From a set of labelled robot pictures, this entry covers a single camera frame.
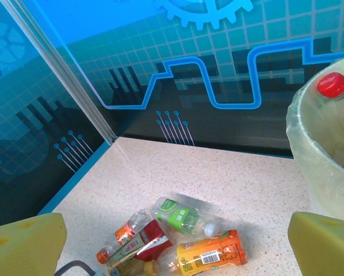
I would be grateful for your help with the red label tea bottle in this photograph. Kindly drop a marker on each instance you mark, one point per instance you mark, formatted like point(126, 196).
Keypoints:
point(149, 244)

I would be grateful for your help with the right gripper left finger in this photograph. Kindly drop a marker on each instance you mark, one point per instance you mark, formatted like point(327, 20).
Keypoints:
point(22, 247)

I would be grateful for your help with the beige plastic bin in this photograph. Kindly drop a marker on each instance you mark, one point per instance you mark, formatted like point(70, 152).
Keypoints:
point(341, 198)

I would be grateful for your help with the aluminium frame post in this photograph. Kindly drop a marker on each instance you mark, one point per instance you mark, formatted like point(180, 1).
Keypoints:
point(62, 72)

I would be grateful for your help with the cream plastic bin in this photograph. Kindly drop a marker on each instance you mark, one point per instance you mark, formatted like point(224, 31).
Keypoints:
point(304, 149)

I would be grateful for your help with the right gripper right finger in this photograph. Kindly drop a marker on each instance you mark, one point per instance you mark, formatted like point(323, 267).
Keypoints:
point(324, 247)

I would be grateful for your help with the green label plastic bottle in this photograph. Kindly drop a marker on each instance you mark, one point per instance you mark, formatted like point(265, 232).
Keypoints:
point(180, 217)

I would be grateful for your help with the small orange cap bottle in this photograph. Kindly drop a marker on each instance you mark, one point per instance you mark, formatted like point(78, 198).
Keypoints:
point(123, 235)

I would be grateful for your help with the yellow orange label juice bottle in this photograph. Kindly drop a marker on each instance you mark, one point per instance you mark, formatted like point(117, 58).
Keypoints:
point(209, 254)

